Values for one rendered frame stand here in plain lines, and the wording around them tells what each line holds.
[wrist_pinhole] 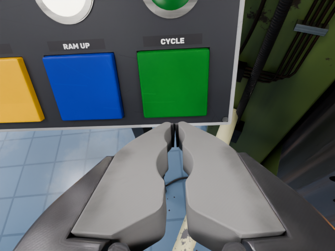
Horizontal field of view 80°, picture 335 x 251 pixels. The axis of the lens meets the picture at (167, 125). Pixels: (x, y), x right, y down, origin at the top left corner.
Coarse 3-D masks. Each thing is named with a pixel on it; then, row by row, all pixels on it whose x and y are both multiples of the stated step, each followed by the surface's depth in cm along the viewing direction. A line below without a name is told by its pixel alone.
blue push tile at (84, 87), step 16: (48, 64) 21; (64, 64) 21; (80, 64) 21; (96, 64) 21; (112, 64) 21; (64, 80) 22; (80, 80) 22; (96, 80) 22; (112, 80) 22; (64, 96) 23; (80, 96) 23; (96, 96) 23; (112, 96) 23; (64, 112) 24; (80, 112) 24; (96, 112) 24; (112, 112) 24
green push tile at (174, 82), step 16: (192, 48) 21; (144, 64) 21; (160, 64) 21; (176, 64) 21; (192, 64) 21; (208, 64) 21; (144, 80) 22; (160, 80) 22; (176, 80) 22; (192, 80) 22; (144, 96) 23; (160, 96) 23; (176, 96) 22; (192, 96) 22; (144, 112) 24; (160, 112) 23; (176, 112) 23; (192, 112) 23
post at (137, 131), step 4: (132, 128) 53; (136, 128) 52; (140, 128) 51; (144, 128) 51; (148, 128) 54; (152, 128) 57; (136, 132) 54; (140, 132) 53; (144, 132) 52; (136, 136) 56; (164, 180) 98
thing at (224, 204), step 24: (192, 144) 10; (216, 144) 10; (192, 168) 9; (216, 168) 8; (240, 168) 8; (192, 192) 7; (216, 192) 7; (240, 192) 7; (192, 216) 7; (216, 216) 6; (240, 216) 6; (264, 216) 6; (216, 240) 6; (240, 240) 6
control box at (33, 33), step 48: (0, 0) 19; (96, 0) 19; (144, 0) 19; (192, 0) 19; (240, 0) 19; (0, 48) 21; (48, 48) 21; (96, 48) 21; (144, 48) 21; (48, 96) 24
